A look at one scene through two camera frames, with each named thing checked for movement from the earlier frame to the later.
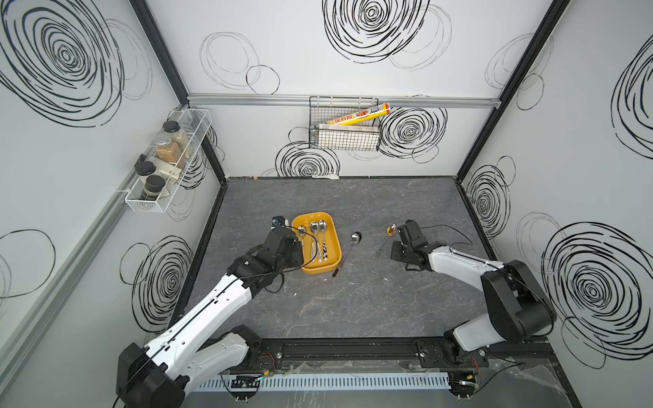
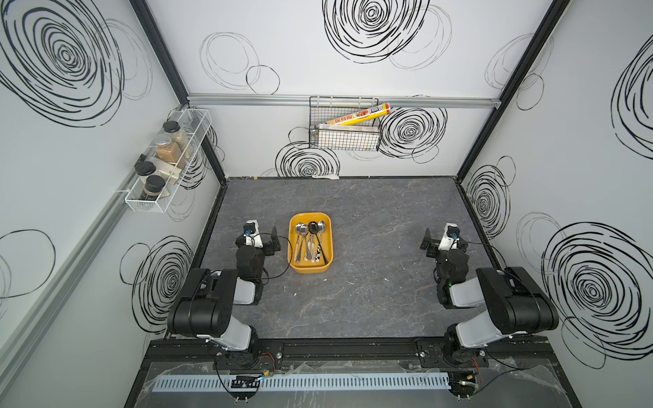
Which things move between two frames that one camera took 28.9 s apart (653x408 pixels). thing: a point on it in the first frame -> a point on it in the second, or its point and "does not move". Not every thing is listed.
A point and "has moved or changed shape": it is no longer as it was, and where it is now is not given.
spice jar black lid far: [177, 136] does not move
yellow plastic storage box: [332, 240] has moved or changed shape
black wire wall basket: [362, 136] does not move
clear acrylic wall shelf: [156, 172] does not move
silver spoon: [315, 228] -> [312, 249]
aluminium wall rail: [342, 100] does not move
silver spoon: [302, 231] does not move
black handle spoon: [354, 238] -> [314, 229]
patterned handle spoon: [323, 227] has moved or changed shape
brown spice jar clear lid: [167, 150] does not move
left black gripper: [296, 250] -> [266, 248]
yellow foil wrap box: [371, 113] does not move
